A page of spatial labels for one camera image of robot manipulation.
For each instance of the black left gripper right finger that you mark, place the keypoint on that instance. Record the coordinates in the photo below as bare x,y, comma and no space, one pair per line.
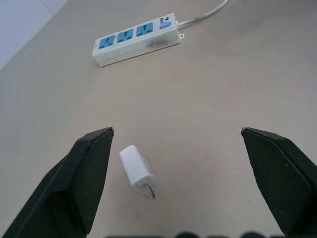
280,178

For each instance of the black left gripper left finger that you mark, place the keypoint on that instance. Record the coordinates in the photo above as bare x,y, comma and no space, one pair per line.
71,183

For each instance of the white plug adapter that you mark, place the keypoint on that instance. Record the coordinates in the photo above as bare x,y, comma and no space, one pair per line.
138,171

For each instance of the white power strip blue sockets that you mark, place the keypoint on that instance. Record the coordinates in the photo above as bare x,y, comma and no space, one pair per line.
138,39

